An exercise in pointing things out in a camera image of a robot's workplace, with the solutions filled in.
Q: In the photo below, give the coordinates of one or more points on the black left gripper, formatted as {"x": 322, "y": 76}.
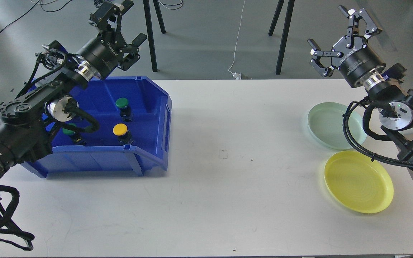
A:
{"x": 109, "y": 50}

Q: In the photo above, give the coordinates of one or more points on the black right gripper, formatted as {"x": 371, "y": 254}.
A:
{"x": 357, "y": 61}

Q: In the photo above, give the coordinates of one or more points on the green push button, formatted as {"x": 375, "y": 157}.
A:
{"x": 74, "y": 136}
{"x": 125, "y": 109}

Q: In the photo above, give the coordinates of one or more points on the yellow push button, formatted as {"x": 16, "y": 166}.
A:
{"x": 123, "y": 134}

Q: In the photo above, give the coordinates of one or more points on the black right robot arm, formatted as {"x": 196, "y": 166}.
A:
{"x": 388, "y": 114}

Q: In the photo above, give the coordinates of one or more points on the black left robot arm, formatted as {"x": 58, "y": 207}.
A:
{"x": 29, "y": 123}

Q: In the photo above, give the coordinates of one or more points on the pale green plate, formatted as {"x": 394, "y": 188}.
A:
{"x": 325, "y": 124}

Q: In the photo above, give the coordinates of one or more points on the yellow plate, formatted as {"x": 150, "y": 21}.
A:
{"x": 358, "y": 183}

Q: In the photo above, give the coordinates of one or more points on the black tripod legs right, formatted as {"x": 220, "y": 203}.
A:
{"x": 285, "y": 32}

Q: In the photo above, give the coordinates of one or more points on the blue plastic storage bin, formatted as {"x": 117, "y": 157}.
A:
{"x": 102, "y": 151}

